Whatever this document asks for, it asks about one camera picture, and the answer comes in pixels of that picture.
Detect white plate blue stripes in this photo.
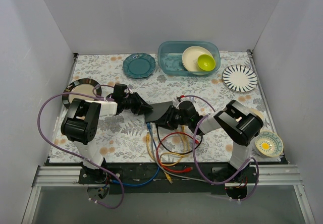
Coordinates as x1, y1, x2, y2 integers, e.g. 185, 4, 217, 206
222, 65, 258, 93

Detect lime green bowl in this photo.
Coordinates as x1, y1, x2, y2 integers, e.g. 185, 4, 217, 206
197, 54, 216, 71

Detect floral patterned table mat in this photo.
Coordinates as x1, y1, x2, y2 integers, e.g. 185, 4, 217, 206
49, 52, 273, 163

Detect blue ethernet cable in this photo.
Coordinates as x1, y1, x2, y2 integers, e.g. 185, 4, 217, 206
111, 122, 160, 186

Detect cream square dish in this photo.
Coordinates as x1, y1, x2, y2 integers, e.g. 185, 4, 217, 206
250, 108, 264, 120

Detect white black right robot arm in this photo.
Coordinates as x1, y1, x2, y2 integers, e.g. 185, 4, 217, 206
155, 100, 263, 185

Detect teal scalloped plate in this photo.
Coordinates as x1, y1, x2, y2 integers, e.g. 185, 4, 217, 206
123, 53, 156, 79

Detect yellow flower patterned bowl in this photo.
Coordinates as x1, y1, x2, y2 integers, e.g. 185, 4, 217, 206
254, 130, 284, 157

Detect blue transparent plastic tub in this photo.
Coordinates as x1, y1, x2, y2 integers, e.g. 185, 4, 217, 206
157, 41, 221, 77

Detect aluminium frame rail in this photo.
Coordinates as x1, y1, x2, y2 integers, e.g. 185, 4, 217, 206
21, 165, 85, 224

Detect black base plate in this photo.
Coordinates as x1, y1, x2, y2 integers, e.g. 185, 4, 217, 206
78, 162, 259, 198

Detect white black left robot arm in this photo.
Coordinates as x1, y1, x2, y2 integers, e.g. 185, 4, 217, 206
61, 84, 153, 184

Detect loose yellow ethernet cable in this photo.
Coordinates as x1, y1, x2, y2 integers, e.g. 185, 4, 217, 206
145, 132, 184, 166

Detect yellow ethernet cable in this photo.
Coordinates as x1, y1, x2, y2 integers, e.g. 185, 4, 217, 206
145, 132, 184, 166
160, 151, 190, 184
180, 126, 190, 153

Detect red ethernet cable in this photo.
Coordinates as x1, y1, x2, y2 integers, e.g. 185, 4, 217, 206
155, 132, 199, 173

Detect black ethernet cable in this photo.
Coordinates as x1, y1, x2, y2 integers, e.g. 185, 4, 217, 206
156, 125, 203, 156

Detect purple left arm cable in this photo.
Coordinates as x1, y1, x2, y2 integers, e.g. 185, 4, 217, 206
37, 84, 126, 209

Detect black network switch box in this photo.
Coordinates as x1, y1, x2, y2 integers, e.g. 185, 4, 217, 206
144, 101, 173, 123

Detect cream plate in tub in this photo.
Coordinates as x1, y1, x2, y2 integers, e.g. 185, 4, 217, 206
182, 46, 213, 73

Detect brown rimmed cream plate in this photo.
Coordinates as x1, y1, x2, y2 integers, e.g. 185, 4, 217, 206
62, 78, 102, 109

